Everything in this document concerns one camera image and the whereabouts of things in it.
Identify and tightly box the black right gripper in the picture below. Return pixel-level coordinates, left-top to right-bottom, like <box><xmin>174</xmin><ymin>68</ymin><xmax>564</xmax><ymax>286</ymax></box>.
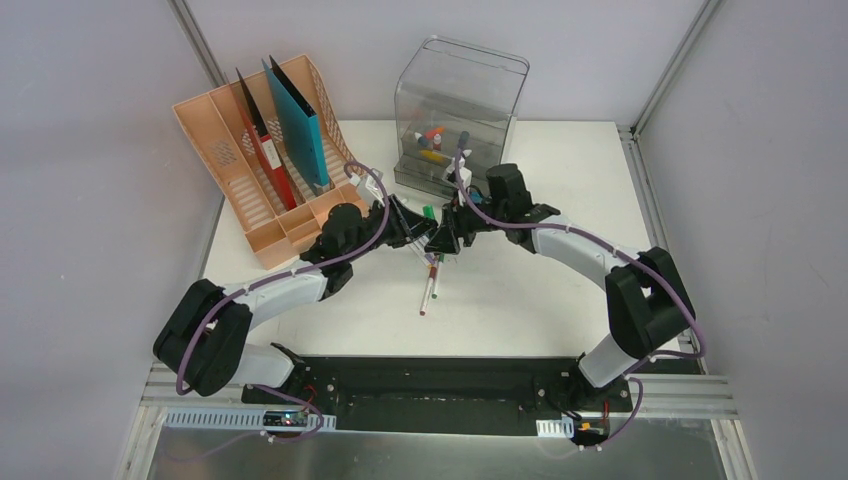
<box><xmin>424</xmin><ymin>190</ymin><xmax>508</xmax><ymax>255</ymax></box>

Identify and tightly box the red orange small bottle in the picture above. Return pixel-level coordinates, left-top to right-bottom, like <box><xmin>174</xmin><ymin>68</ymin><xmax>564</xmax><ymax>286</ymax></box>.
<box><xmin>424</xmin><ymin>127</ymin><xmax>445</xmax><ymax>140</ymax></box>

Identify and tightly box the dark blue small bottle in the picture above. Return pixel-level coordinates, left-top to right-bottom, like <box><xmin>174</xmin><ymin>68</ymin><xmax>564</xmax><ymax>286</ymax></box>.
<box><xmin>457</xmin><ymin>131</ymin><xmax>470</xmax><ymax>149</ymax></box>

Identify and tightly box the smoked clear drawer box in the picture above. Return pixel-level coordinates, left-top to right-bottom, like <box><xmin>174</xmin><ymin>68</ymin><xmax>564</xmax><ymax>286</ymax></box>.
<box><xmin>394</xmin><ymin>35</ymin><xmax>530</xmax><ymax>198</ymax></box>

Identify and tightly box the teal folder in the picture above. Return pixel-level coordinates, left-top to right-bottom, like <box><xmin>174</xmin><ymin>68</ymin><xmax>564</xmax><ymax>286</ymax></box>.
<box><xmin>262</xmin><ymin>56</ymin><xmax>331</xmax><ymax>196</ymax></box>

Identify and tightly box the red folder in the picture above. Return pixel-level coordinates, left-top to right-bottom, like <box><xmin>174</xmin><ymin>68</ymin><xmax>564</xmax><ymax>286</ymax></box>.
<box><xmin>236</xmin><ymin>70</ymin><xmax>298</xmax><ymax>211</ymax></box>

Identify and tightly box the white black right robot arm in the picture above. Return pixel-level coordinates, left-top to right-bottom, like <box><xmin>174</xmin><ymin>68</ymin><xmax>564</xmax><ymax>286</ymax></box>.
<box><xmin>426</xmin><ymin>164</ymin><xmax>696</xmax><ymax>410</ymax></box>

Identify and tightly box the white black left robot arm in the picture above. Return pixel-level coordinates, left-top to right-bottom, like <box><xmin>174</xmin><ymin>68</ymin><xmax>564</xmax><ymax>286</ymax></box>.
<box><xmin>152</xmin><ymin>195</ymin><xmax>438</xmax><ymax>405</ymax></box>

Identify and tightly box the white marker brown cap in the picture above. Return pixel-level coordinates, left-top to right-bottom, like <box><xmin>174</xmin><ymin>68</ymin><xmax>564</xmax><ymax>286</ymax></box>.
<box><xmin>419</xmin><ymin>264</ymin><xmax>438</xmax><ymax>316</ymax></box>

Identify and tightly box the white marker green cap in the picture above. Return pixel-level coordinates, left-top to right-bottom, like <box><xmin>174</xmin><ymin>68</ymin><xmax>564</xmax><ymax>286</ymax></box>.
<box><xmin>430</xmin><ymin>257</ymin><xmax>444</xmax><ymax>299</ymax></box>

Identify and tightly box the peach plastic file organizer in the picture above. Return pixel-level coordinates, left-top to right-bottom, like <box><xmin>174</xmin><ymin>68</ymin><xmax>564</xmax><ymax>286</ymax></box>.
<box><xmin>173</xmin><ymin>55</ymin><xmax>370</xmax><ymax>270</ymax></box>

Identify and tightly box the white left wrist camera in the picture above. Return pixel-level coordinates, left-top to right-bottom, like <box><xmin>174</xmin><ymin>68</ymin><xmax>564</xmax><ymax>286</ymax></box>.
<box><xmin>349</xmin><ymin>170</ymin><xmax>384</xmax><ymax>204</ymax></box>

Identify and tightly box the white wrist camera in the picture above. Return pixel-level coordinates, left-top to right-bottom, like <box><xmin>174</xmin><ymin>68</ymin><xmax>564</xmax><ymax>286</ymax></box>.
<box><xmin>447</xmin><ymin>161</ymin><xmax>472</xmax><ymax>192</ymax></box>
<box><xmin>349</xmin><ymin>170</ymin><xmax>384</xmax><ymax>204</ymax></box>

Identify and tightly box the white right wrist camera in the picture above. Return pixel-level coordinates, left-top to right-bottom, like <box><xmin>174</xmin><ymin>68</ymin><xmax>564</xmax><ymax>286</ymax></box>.
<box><xmin>447</xmin><ymin>161</ymin><xmax>472</xmax><ymax>192</ymax></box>

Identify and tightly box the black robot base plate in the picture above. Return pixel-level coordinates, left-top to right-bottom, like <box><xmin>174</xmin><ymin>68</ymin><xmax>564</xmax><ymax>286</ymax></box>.
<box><xmin>280</xmin><ymin>356</ymin><xmax>632</xmax><ymax>436</ymax></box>

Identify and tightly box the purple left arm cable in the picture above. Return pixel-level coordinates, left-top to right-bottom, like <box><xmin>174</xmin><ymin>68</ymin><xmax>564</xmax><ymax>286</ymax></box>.
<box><xmin>162</xmin><ymin>160</ymin><xmax>392</xmax><ymax>462</ymax></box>

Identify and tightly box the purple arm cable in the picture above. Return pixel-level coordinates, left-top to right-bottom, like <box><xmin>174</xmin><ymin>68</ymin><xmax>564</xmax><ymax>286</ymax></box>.
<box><xmin>453</xmin><ymin>146</ymin><xmax>708</xmax><ymax>458</ymax></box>
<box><xmin>162</xmin><ymin>160</ymin><xmax>392</xmax><ymax>462</ymax></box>

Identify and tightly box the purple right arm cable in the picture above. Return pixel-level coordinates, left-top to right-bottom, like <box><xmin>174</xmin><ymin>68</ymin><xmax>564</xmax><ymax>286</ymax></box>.
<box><xmin>453</xmin><ymin>146</ymin><xmax>708</xmax><ymax>458</ymax></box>

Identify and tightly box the aluminium frame rail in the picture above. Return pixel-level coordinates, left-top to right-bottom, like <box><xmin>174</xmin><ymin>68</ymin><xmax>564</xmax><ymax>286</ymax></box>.
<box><xmin>139</xmin><ymin>362</ymin><xmax>339</xmax><ymax>433</ymax></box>

